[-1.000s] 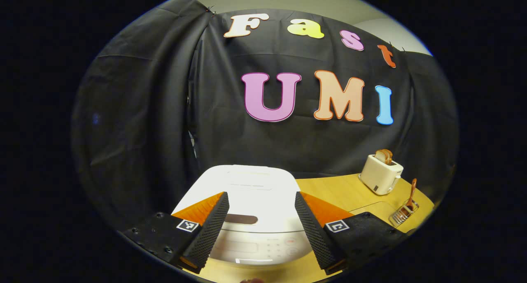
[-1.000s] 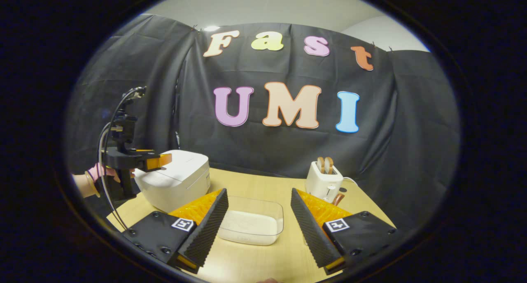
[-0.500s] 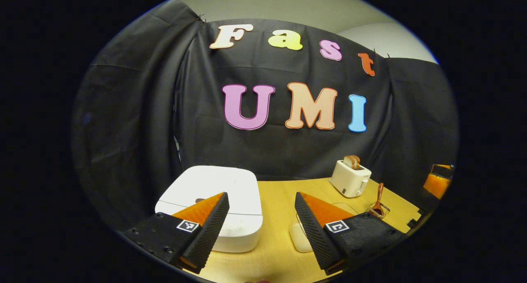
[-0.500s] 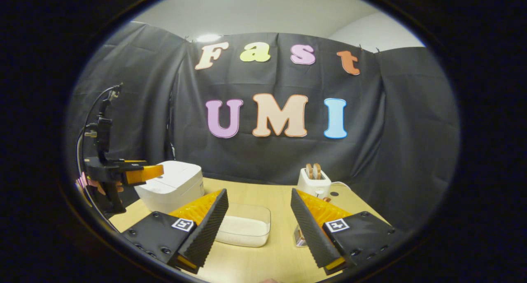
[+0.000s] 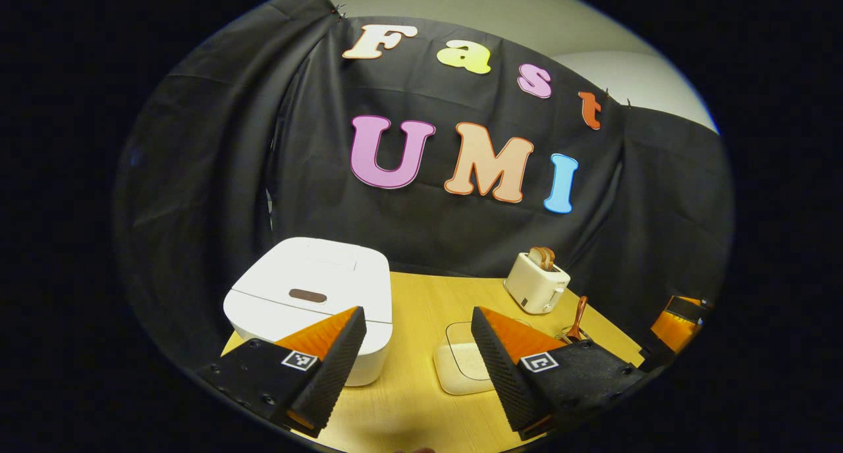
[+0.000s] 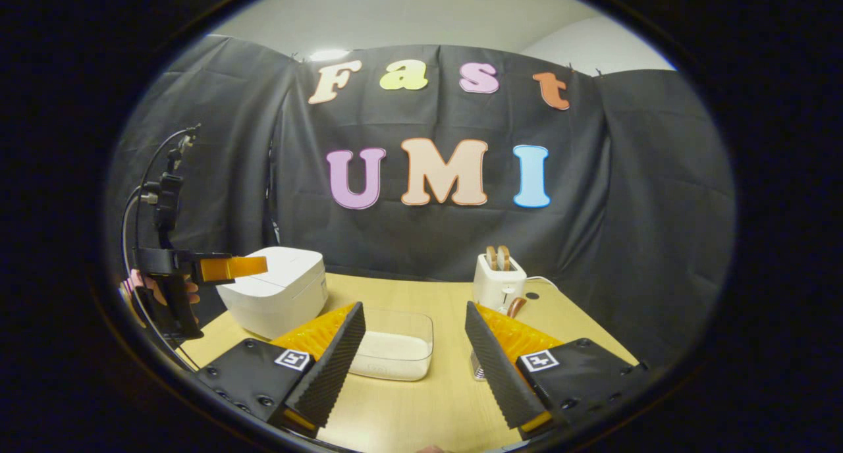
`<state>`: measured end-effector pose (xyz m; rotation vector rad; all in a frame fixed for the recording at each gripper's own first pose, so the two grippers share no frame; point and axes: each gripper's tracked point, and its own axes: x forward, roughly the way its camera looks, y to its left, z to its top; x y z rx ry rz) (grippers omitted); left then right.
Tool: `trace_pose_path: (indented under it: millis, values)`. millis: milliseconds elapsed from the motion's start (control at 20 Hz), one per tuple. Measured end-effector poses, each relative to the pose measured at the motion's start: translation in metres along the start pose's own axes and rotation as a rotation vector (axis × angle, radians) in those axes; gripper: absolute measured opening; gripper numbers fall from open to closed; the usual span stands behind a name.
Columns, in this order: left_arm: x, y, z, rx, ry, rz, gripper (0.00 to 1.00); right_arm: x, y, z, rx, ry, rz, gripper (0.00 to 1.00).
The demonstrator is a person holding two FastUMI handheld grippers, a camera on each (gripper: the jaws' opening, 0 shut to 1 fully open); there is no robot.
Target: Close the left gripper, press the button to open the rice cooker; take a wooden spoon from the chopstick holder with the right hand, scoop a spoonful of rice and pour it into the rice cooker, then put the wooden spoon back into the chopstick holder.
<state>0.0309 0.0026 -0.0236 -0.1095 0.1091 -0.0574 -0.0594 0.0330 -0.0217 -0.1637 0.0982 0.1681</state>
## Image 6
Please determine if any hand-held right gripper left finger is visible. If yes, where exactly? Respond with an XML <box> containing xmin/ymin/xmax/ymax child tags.
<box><xmin>196</xmin><ymin>302</ymin><xmax>367</xmax><ymax>439</ymax></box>

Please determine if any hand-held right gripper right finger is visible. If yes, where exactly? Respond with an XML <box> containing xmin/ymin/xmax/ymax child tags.
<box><xmin>464</xmin><ymin>302</ymin><xmax>649</xmax><ymax>440</ymax></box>

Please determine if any white rice cooker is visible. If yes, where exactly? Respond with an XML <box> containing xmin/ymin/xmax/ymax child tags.
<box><xmin>216</xmin><ymin>246</ymin><xmax>329</xmax><ymax>340</ymax></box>

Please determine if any clear plastic rice box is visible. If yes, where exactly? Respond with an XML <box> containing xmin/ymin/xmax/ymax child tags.
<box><xmin>348</xmin><ymin>308</ymin><xmax>435</xmax><ymax>382</ymax></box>

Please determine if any white toaster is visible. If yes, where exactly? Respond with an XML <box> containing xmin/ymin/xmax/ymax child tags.
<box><xmin>473</xmin><ymin>252</ymin><xmax>528</xmax><ymax>312</ymax></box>

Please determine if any black backdrop cloth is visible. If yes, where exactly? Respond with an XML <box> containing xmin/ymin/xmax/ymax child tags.
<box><xmin>105</xmin><ymin>35</ymin><xmax>735</xmax><ymax>368</ymax></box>

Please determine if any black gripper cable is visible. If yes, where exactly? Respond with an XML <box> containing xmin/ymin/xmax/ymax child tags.
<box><xmin>122</xmin><ymin>127</ymin><xmax>198</xmax><ymax>371</ymax></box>

